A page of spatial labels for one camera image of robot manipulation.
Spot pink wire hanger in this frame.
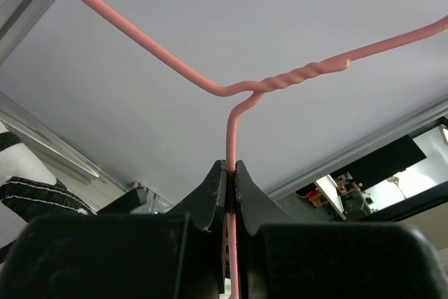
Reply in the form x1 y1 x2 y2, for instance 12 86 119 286
80 0 447 298

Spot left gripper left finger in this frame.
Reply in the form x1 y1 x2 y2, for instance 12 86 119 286
1 160 227 298

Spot newspaper print trousers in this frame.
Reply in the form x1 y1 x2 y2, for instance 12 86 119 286
1 124 96 248

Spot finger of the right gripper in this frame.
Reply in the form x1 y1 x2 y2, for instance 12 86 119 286
97 186 147 215

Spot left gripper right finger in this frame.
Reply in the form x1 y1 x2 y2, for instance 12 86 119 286
234 161 447 298

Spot clear plastic bin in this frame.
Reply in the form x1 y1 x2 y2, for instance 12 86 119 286
1 93 173 214

